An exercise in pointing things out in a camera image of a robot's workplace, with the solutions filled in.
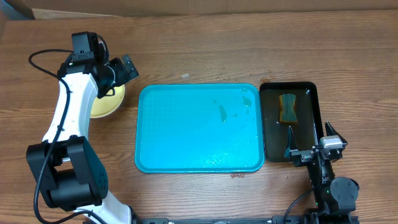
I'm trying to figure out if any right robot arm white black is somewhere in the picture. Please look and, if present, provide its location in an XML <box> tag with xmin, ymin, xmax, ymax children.
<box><xmin>282</xmin><ymin>122</ymin><xmax>359</xmax><ymax>223</ymax></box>

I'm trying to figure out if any teal plastic tray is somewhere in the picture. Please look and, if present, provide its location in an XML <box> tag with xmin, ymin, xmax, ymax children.
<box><xmin>134</xmin><ymin>83</ymin><xmax>266</xmax><ymax>174</ymax></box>

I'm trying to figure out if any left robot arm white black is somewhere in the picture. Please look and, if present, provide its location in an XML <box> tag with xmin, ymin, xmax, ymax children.
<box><xmin>26</xmin><ymin>52</ymin><xmax>140</xmax><ymax>223</ymax></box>

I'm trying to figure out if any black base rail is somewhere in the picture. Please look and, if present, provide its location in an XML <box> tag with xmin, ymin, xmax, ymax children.
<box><xmin>139</xmin><ymin>215</ymin><xmax>312</xmax><ymax>224</ymax></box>

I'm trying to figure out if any green yellow sponge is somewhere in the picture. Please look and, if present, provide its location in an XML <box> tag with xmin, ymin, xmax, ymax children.
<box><xmin>278</xmin><ymin>93</ymin><xmax>298</xmax><ymax>124</ymax></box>

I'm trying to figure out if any yellow plate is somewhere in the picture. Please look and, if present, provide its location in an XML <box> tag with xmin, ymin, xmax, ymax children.
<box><xmin>90</xmin><ymin>85</ymin><xmax>126</xmax><ymax>118</ymax></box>

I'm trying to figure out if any black water tray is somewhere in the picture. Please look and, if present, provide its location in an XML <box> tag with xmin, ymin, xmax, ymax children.
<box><xmin>259</xmin><ymin>82</ymin><xmax>324</xmax><ymax>162</ymax></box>

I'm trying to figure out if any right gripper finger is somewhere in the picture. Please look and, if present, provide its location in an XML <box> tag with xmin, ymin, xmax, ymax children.
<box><xmin>325</xmin><ymin>121</ymin><xmax>340</xmax><ymax>137</ymax></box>
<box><xmin>285</xmin><ymin>126</ymin><xmax>299</xmax><ymax>152</ymax></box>

